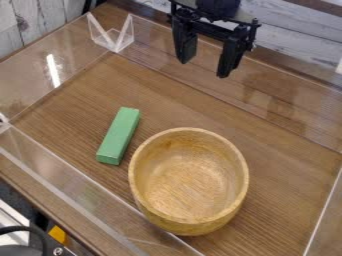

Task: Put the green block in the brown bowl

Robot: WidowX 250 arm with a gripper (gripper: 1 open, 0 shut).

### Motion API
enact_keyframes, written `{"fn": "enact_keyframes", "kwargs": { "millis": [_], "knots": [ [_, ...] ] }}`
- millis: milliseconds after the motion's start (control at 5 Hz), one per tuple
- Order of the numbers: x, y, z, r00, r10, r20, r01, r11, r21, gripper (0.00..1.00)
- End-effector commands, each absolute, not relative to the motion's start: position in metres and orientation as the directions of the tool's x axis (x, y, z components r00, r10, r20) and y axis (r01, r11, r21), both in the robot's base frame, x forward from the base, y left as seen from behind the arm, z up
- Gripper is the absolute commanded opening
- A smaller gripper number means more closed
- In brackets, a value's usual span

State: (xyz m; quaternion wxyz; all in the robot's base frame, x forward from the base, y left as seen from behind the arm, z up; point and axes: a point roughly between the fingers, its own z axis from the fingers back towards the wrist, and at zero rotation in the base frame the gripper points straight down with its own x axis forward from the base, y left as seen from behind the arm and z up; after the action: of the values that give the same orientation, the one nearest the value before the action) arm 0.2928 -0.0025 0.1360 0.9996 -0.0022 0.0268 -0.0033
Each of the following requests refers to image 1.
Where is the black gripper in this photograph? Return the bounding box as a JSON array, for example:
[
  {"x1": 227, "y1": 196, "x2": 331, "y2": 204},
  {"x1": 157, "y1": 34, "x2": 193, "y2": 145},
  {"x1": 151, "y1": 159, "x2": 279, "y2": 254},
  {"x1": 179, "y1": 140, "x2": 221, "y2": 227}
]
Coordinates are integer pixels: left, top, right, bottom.
[{"x1": 168, "y1": 0, "x2": 260, "y2": 78}]

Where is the green rectangular block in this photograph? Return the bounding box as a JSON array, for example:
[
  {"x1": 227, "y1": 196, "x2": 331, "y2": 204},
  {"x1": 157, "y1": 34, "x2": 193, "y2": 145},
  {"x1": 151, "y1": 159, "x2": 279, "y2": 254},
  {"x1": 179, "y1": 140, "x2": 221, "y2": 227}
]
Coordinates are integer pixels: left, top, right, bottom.
[{"x1": 96, "y1": 107, "x2": 140, "y2": 165}]

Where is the brown wooden bowl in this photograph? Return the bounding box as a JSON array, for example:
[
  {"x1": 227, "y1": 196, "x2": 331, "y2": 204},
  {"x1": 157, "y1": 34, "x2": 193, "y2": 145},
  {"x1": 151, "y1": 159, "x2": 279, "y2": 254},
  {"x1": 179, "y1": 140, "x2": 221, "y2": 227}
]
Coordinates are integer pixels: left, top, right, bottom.
[{"x1": 128, "y1": 127, "x2": 250, "y2": 236}]

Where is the black device with yellow label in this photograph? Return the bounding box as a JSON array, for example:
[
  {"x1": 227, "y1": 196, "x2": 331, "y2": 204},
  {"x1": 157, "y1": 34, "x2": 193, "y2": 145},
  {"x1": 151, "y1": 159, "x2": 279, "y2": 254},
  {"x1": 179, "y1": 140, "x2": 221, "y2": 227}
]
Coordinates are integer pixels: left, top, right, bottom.
[{"x1": 29, "y1": 212, "x2": 93, "y2": 256}]

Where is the clear acrylic corner bracket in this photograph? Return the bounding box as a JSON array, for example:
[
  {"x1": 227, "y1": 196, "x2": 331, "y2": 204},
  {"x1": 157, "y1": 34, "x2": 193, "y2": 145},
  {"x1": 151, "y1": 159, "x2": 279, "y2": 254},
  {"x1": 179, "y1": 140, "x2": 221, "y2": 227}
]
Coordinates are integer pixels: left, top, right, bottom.
[{"x1": 85, "y1": 13, "x2": 135, "y2": 53}]

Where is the black cable lower left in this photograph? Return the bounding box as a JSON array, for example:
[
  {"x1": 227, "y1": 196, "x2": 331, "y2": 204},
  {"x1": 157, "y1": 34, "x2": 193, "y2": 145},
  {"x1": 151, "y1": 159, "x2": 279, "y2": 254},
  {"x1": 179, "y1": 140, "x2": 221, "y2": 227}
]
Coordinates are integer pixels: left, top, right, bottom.
[{"x1": 0, "y1": 225, "x2": 50, "y2": 256}]

